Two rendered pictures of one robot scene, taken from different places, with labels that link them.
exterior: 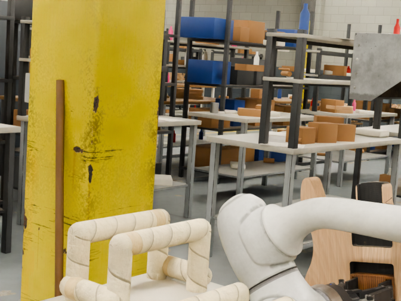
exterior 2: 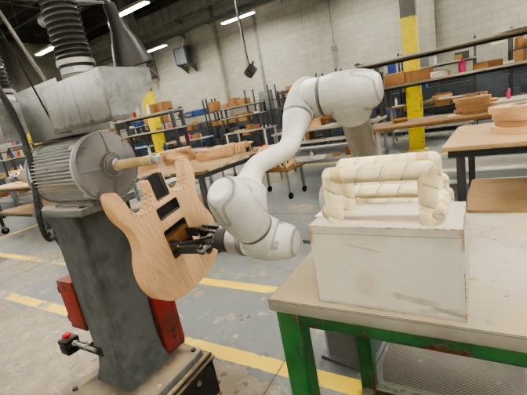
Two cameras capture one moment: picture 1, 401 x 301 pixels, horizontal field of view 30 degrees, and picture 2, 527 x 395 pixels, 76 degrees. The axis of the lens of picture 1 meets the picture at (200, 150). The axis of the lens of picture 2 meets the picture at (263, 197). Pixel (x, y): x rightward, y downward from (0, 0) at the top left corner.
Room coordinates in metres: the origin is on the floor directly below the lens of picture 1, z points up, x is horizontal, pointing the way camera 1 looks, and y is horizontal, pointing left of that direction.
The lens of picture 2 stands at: (1.34, 0.68, 1.33)
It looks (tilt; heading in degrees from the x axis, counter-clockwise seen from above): 14 degrees down; 265
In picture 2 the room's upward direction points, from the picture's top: 11 degrees counter-clockwise
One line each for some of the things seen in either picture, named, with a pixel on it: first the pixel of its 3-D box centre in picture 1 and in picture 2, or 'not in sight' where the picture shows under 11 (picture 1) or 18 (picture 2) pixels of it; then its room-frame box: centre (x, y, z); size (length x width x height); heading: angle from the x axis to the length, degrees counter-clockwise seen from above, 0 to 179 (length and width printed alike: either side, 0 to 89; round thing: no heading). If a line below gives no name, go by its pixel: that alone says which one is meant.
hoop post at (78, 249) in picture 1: (77, 266); (428, 197); (1.02, 0.16, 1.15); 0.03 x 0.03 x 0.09
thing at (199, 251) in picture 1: (198, 259); (346, 187); (1.10, -0.01, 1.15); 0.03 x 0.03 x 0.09
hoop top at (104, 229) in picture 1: (122, 226); (374, 172); (1.09, 0.11, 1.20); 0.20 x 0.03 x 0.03; 141
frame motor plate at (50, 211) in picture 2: not in sight; (83, 203); (1.95, -0.76, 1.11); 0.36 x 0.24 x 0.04; 143
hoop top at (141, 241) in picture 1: (163, 236); (384, 163); (1.03, 0.04, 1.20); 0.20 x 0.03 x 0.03; 141
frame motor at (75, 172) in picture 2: not in sight; (83, 168); (1.89, -0.73, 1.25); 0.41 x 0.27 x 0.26; 143
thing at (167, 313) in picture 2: not in sight; (151, 311); (1.85, -0.89, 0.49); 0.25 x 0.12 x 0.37; 143
